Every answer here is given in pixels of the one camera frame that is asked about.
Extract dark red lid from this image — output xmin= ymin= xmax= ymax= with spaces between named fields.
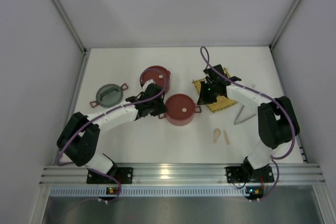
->
xmin=165 ymin=93 xmax=196 ymax=121
xmin=139 ymin=65 xmax=171 ymax=93

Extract pink steel-lined pot with handles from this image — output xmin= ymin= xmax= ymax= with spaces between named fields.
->
xmin=159 ymin=93 xmax=202 ymax=126

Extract metal tongs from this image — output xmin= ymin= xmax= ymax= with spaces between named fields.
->
xmin=233 ymin=83 xmax=257 ymax=125

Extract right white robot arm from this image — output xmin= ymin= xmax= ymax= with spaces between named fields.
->
xmin=197 ymin=65 xmax=300 ymax=182

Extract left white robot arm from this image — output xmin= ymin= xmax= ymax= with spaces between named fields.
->
xmin=57 ymin=80 xmax=166 ymax=183

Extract bamboo serving mat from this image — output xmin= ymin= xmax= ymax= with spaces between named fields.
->
xmin=192 ymin=65 xmax=237 ymax=113

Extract cream small spoon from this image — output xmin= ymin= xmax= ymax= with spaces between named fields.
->
xmin=213 ymin=129 xmax=221 ymax=143

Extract cream small stick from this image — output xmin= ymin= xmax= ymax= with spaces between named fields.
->
xmin=223 ymin=130 xmax=230 ymax=145

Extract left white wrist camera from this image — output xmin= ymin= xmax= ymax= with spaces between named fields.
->
xmin=141 ymin=79 xmax=155 ymax=90

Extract grey transparent lid with handles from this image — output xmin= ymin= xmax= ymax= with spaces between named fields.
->
xmin=89 ymin=83 xmax=129 ymax=108

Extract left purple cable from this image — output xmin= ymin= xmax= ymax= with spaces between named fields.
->
xmin=57 ymin=68 xmax=169 ymax=204

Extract left black base bracket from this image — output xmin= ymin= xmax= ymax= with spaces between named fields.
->
xmin=86 ymin=167 xmax=133 ymax=184

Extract black base bracket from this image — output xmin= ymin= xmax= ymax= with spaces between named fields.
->
xmin=86 ymin=167 xmax=133 ymax=184
xmin=225 ymin=166 xmax=246 ymax=184

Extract right black base bracket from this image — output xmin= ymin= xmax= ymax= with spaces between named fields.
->
xmin=225 ymin=166 xmax=246 ymax=184

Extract aluminium mounting rail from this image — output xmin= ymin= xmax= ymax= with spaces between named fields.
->
xmin=39 ymin=164 xmax=325 ymax=198

